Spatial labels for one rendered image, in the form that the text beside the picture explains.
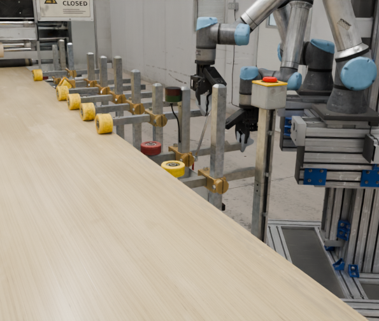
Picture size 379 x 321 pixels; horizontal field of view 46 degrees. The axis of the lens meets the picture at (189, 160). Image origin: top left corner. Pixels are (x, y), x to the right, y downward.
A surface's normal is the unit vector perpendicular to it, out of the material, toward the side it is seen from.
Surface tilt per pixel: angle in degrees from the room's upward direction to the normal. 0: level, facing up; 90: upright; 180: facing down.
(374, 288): 0
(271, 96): 90
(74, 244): 0
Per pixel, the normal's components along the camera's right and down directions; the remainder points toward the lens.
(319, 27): -0.89, 0.14
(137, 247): 0.01, -0.95
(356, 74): -0.14, 0.43
